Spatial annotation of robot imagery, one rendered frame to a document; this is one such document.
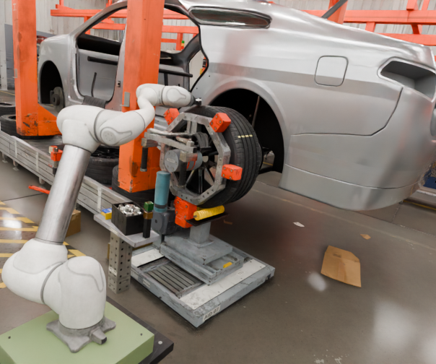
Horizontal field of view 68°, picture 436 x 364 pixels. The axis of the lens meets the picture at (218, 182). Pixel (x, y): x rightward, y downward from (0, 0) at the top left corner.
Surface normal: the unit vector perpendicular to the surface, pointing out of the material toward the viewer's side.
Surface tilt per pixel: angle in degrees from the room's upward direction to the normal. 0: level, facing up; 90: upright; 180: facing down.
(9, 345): 1
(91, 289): 74
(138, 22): 90
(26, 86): 90
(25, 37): 90
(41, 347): 1
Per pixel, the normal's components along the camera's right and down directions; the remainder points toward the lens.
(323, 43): -0.60, -0.07
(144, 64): 0.75, 0.29
